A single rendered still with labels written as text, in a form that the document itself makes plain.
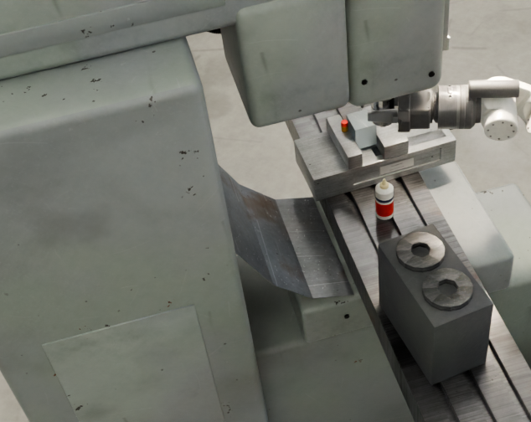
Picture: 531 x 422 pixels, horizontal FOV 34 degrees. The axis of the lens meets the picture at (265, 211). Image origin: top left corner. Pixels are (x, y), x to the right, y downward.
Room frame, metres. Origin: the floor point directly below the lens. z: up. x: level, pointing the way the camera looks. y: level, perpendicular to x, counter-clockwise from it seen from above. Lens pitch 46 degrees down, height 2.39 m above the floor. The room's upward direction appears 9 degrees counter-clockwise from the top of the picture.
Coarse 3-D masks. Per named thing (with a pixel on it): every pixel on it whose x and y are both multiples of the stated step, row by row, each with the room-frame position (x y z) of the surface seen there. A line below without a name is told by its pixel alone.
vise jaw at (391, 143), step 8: (384, 128) 1.52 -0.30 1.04; (392, 128) 1.51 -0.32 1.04; (384, 136) 1.49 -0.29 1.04; (392, 136) 1.49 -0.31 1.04; (400, 136) 1.48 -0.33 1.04; (376, 144) 1.50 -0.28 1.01; (384, 144) 1.46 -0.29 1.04; (392, 144) 1.46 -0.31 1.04; (400, 144) 1.46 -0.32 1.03; (408, 144) 1.47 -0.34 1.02; (384, 152) 1.46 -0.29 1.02; (392, 152) 1.46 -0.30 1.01; (400, 152) 1.46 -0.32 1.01
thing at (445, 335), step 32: (384, 256) 1.08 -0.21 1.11; (416, 256) 1.05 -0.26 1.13; (448, 256) 1.05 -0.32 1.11; (384, 288) 1.08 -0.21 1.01; (416, 288) 0.99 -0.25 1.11; (448, 288) 0.98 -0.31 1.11; (480, 288) 0.97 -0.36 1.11; (416, 320) 0.96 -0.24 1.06; (448, 320) 0.91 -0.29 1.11; (480, 320) 0.92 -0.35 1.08; (416, 352) 0.95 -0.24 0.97; (448, 352) 0.90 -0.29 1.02; (480, 352) 0.92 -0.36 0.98
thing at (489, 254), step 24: (432, 168) 1.56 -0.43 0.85; (456, 168) 1.54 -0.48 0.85; (432, 192) 1.48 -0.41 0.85; (456, 192) 1.47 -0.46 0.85; (456, 216) 1.39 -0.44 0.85; (480, 216) 1.38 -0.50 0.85; (336, 240) 1.37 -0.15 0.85; (480, 240) 1.30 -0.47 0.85; (504, 240) 1.29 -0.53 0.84; (480, 264) 1.24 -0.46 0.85; (504, 264) 1.24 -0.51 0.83; (504, 288) 1.24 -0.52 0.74; (312, 312) 1.18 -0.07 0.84; (336, 312) 1.18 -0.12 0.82; (360, 312) 1.19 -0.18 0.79; (312, 336) 1.18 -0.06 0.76
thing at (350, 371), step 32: (480, 192) 1.57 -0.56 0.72; (512, 192) 1.55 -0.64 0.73; (512, 224) 1.44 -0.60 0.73; (256, 288) 1.36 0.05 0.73; (512, 288) 1.26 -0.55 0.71; (256, 320) 1.27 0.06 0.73; (288, 320) 1.25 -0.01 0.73; (512, 320) 1.26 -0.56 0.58; (256, 352) 1.18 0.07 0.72; (288, 352) 1.18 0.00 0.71; (320, 352) 1.19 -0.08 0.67; (352, 352) 1.20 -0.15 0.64; (288, 384) 1.18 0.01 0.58; (320, 384) 1.19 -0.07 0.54; (352, 384) 1.20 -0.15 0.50; (384, 384) 1.21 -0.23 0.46; (288, 416) 1.17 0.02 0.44; (320, 416) 1.19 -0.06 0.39; (352, 416) 1.20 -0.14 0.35; (384, 416) 1.21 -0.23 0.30
